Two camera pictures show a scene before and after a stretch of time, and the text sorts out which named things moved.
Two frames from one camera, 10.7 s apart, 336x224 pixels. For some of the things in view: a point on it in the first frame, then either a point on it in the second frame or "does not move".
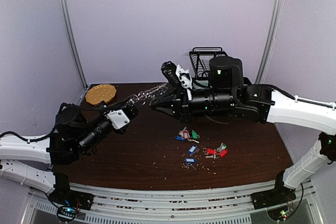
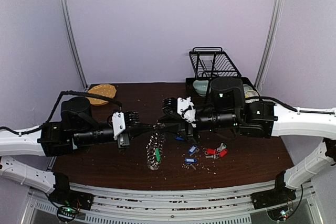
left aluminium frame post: x=63 y=6 does not move
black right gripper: x=181 y=106 to x=187 y=127
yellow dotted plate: x=100 y=93 does not move
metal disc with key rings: x=142 y=95 to x=156 y=140
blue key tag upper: x=192 y=149 does not move
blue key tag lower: x=190 y=160 does not move
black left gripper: x=126 y=108 to x=132 y=130
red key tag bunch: x=214 y=153 does not move
